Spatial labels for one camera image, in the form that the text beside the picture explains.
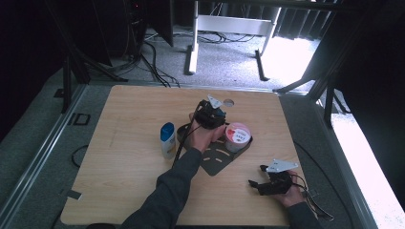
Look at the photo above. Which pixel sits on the aluminium floor rail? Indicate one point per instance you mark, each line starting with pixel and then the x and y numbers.
pixel 347 165
pixel 41 152

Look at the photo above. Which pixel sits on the white bottle with blue cap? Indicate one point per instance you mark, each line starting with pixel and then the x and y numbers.
pixel 167 143

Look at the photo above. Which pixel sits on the black rectangular floor frame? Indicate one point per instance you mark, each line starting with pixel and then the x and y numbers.
pixel 76 119

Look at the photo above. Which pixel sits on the pink and white round tub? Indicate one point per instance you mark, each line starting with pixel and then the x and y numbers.
pixel 237 143

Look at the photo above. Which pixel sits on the dark curtain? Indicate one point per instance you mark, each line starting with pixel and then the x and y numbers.
pixel 299 22

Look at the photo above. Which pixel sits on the black slotted corner shelf tray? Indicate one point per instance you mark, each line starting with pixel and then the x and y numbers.
pixel 219 165

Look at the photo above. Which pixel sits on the black metal stand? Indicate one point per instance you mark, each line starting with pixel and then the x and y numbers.
pixel 67 86
pixel 328 101

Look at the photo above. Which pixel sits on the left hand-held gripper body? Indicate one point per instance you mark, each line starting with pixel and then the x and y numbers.
pixel 207 117

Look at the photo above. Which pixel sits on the person's left hand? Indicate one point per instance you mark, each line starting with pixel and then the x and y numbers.
pixel 202 138

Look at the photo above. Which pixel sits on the person's right hand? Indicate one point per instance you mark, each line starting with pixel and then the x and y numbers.
pixel 294 195

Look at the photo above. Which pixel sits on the black tape strip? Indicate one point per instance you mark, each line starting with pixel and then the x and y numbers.
pixel 71 194

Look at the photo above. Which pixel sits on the white desk frame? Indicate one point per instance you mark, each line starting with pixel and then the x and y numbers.
pixel 235 24

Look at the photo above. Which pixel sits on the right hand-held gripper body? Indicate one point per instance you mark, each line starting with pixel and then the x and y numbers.
pixel 277 186

